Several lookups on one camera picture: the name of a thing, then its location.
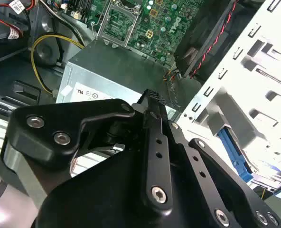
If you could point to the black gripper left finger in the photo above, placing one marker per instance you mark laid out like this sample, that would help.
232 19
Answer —
48 114

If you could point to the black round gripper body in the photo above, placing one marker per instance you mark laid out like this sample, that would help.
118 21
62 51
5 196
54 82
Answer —
95 202

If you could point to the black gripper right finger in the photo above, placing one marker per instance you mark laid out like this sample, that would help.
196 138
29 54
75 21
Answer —
226 180

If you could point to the hard disk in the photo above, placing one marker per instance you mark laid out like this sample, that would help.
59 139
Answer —
237 156

